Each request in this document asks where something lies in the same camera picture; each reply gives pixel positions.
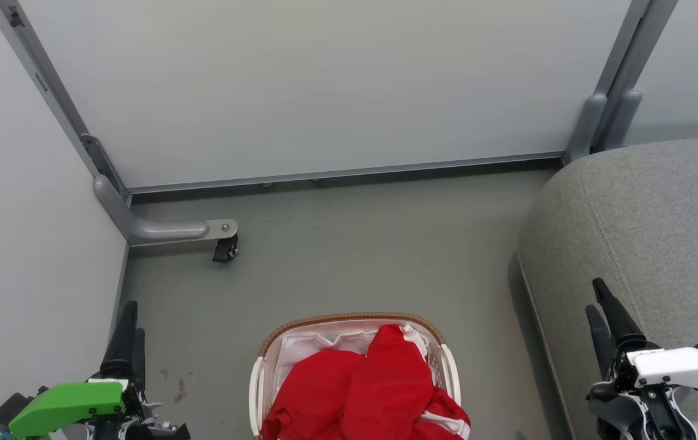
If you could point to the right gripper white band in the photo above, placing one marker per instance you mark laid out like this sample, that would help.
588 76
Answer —
679 366

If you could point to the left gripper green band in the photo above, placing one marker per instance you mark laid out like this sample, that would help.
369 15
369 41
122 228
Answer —
68 403

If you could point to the red garment with white trim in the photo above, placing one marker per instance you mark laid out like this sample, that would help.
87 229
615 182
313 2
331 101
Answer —
361 391

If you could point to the grey upholstered seat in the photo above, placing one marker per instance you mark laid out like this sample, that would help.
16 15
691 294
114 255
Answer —
661 232

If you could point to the grey partition support leg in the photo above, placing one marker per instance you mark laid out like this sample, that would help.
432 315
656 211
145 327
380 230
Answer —
159 230

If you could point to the white laundry basket brown rim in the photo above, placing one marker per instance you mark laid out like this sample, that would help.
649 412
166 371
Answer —
255 391

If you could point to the white basket liner cloth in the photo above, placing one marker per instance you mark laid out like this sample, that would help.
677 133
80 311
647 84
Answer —
300 349

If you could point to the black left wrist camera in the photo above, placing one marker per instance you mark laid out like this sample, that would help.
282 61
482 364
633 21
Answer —
10 412

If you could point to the grey partition bottom rail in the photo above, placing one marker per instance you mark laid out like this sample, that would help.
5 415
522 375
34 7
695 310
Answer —
337 173

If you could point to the grey partition frame post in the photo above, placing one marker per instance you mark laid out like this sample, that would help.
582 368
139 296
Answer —
633 46
49 85

